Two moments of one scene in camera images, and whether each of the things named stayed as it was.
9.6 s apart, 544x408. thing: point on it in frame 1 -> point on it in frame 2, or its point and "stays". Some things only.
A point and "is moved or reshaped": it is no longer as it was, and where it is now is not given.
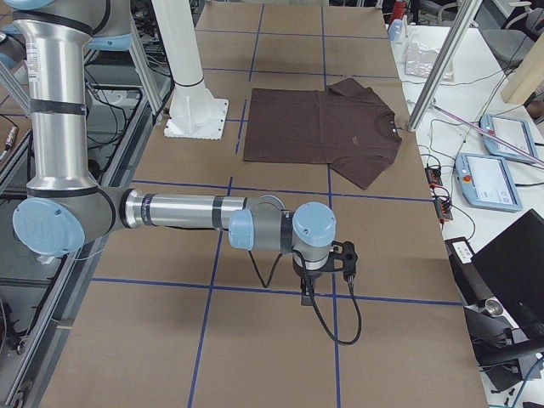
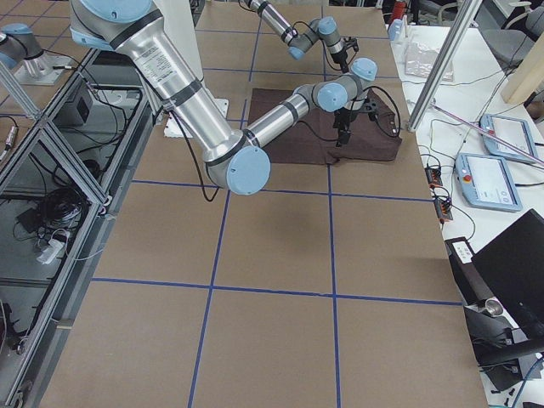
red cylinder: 399,10 stays
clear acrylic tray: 419,60 stays
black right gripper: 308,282 -> 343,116
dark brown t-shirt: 344,124 is moved or reshaped
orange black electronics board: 442,205 stays
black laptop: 512,264 stays
